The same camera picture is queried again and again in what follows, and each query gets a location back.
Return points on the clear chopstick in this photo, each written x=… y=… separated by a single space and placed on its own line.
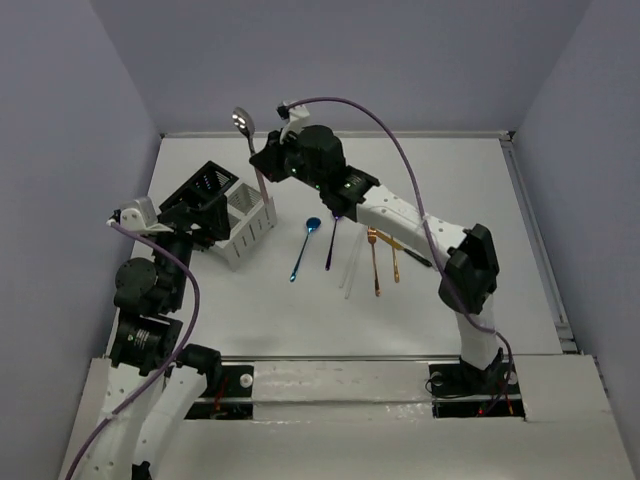
x=350 y=265
x=349 y=285

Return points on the blue metallic spoon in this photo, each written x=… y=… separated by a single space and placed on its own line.
x=311 y=225

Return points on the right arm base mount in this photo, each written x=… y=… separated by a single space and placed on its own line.
x=454 y=395

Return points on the black utensil container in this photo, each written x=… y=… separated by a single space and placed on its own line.
x=202 y=192

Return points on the clear chopstick right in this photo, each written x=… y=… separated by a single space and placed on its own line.
x=349 y=285

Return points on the clear chopstick left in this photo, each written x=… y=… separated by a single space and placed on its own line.
x=350 y=265

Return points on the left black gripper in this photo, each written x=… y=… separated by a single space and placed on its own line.
x=201 y=206

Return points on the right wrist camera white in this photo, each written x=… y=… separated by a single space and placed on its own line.
x=295 y=115

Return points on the copper fork left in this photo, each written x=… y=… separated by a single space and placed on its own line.
x=372 y=239

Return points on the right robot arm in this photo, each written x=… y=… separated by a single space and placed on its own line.
x=465 y=257

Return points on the white utensil container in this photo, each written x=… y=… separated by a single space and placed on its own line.
x=250 y=218

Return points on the gold fork right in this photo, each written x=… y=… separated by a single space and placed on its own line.
x=396 y=272

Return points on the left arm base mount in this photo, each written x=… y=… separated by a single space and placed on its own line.
x=230 y=399

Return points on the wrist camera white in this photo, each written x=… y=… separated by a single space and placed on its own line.
x=139 y=216
x=295 y=115

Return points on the purple metallic spoon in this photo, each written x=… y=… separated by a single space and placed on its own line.
x=328 y=262

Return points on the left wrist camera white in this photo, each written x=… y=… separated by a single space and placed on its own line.
x=139 y=216

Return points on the gold knife black handle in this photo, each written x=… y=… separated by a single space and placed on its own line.
x=390 y=241

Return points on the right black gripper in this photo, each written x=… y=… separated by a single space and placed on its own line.
x=269 y=158

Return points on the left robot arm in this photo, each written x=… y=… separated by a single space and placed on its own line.
x=155 y=374

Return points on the silver spoon pink handle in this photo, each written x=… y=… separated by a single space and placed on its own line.
x=245 y=125

